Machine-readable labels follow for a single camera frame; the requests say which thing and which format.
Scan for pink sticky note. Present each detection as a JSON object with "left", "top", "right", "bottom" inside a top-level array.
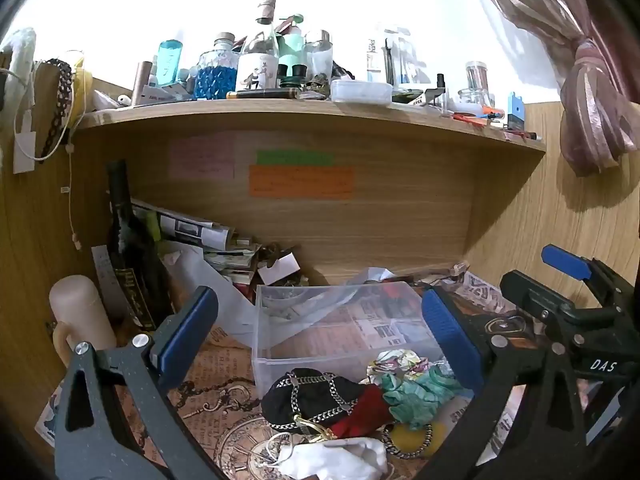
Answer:
[{"left": 168, "top": 132, "right": 235, "bottom": 181}]

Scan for black pouch with chain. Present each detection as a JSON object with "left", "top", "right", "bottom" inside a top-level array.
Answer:
[{"left": 260, "top": 368, "right": 366, "bottom": 434}]

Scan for small white box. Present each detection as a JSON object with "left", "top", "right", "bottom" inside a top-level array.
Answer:
[{"left": 258, "top": 252, "right": 300, "bottom": 286}]

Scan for yellow ball with chain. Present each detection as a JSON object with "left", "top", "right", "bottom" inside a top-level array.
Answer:
[{"left": 381, "top": 422, "right": 448, "bottom": 460}]

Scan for pink curtain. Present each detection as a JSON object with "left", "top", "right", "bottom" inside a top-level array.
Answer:
[{"left": 491, "top": 0, "right": 639, "bottom": 177}]

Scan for clear plastic storage box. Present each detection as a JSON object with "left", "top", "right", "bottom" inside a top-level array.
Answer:
[{"left": 252, "top": 282, "right": 444, "bottom": 396}]

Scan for stack of newspapers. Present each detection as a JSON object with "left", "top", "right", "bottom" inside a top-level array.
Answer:
[{"left": 132, "top": 200, "right": 262, "bottom": 286}]

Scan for black leopard headband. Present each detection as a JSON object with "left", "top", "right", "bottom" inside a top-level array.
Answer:
[{"left": 40, "top": 58, "right": 74, "bottom": 157}]

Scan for small glass jar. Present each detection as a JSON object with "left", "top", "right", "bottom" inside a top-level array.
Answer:
[{"left": 458, "top": 61, "right": 495, "bottom": 107}]

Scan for orange sticky note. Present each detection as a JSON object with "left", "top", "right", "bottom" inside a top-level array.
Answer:
[{"left": 248, "top": 165, "right": 355, "bottom": 200}]

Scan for wooden shelf board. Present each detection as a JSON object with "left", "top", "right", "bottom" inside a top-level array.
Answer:
[{"left": 80, "top": 99, "right": 546, "bottom": 154}]

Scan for turquoise bottle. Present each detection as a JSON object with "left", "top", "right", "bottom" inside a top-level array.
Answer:
[{"left": 156, "top": 39, "right": 182, "bottom": 87}]

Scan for blue bead glass jar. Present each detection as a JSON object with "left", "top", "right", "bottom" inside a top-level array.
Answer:
[{"left": 193, "top": 32, "right": 239, "bottom": 100}]

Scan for red fabric pouch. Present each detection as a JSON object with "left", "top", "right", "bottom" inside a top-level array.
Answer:
[{"left": 330, "top": 385, "right": 394, "bottom": 439}]

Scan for green fabric scrunchie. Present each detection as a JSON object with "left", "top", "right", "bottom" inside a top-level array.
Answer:
[{"left": 378, "top": 362, "right": 464, "bottom": 430}]

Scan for blue stamp block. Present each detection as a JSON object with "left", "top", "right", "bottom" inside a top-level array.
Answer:
[{"left": 506, "top": 92, "right": 525, "bottom": 131}]

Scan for stitch sticker card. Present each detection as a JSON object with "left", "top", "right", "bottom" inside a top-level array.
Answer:
[{"left": 35, "top": 382, "right": 63, "bottom": 448}]

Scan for white plastic sheet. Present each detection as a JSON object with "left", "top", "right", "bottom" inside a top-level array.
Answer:
[{"left": 164, "top": 242, "right": 260, "bottom": 348}]

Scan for white drawstring pouch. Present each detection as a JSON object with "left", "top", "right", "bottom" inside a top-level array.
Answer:
[{"left": 262, "top": 432, "right": 390, "bottom": 480}]

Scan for vintage print table mat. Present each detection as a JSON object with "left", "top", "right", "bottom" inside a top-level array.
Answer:
[{"left": 34, "top": 268, "right": 591, "bottom": 480}]

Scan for clear rectangular food container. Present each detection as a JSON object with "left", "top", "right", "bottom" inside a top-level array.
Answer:
[{"left": 330, "top": 79, "right": 393, "bottom": 106}]

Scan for white decorated bottle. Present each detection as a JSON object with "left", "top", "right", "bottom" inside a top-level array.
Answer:
[{"left": 235, "top": 0, "right": 279, "bottom": 91}]

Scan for green sticky note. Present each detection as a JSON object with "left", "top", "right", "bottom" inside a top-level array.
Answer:
[{"left": 256, "top": 150, "right": 334, "bottom": 167}]

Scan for dark wine bottle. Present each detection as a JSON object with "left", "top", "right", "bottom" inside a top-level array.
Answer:
[{"left": 106, "top": 159, "right": 174, "bottom": 330}]

